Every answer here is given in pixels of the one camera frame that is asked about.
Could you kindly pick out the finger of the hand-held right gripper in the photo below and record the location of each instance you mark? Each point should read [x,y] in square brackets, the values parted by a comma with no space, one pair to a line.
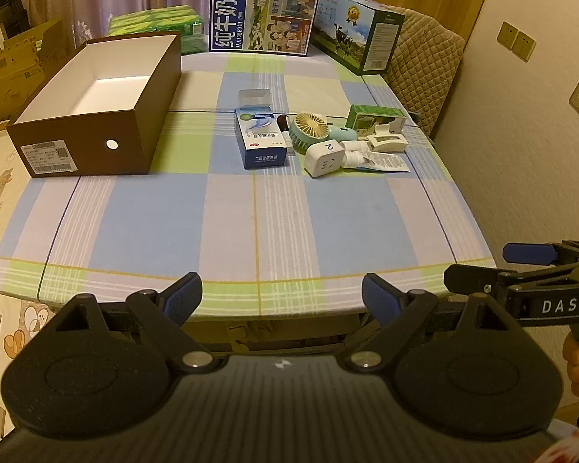
[528,253]
[473,279]

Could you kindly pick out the white hair clip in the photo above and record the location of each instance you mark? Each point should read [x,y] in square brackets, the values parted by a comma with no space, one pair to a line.
[388,140]

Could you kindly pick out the dark spray bottle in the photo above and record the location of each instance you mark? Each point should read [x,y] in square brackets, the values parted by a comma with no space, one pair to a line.
[283,128]

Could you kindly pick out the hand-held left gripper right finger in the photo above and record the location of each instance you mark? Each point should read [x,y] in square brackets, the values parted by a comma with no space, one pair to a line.
[380,299]

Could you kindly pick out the blue milk carton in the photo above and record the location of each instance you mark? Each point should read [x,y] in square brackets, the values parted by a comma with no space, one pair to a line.
[263,14]

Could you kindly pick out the green tissue pack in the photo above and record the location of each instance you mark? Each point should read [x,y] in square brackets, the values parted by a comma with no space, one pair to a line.
[159,21]

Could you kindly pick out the blue medicine box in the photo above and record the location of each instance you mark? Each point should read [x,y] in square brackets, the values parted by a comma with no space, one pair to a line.
[263,142]

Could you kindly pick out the clear plastic box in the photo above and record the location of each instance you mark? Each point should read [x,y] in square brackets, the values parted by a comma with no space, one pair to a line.
[254,98]

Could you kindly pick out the white plug adapter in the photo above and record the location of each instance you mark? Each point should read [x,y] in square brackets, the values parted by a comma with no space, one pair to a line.
[324,158]

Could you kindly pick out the teal handheld fan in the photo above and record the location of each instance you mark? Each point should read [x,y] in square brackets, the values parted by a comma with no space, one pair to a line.
[309,130]

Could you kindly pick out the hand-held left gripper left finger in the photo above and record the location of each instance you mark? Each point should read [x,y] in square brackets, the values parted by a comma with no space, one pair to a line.
[184,295]

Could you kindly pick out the cartoon printed cloth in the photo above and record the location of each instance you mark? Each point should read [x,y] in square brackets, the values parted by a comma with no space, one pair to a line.
[0,193]

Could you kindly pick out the quilted beige chair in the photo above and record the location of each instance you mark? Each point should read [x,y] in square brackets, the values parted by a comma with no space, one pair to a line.
[427,58]

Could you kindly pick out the brown cardboard box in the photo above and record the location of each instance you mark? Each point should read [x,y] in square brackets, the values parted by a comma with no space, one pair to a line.
[125,142]

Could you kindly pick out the green cow milk carton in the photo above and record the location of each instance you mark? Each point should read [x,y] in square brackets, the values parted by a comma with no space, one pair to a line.
[352,29]

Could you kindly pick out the small green box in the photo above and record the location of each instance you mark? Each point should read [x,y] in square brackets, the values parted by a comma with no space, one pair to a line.
[374,115]

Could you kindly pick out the white tube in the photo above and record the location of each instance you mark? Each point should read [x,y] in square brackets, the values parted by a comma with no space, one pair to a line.
[353,146]
[376,161]

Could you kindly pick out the open corrugated cardboard box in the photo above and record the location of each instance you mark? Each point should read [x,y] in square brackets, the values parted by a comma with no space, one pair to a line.
[14,67]

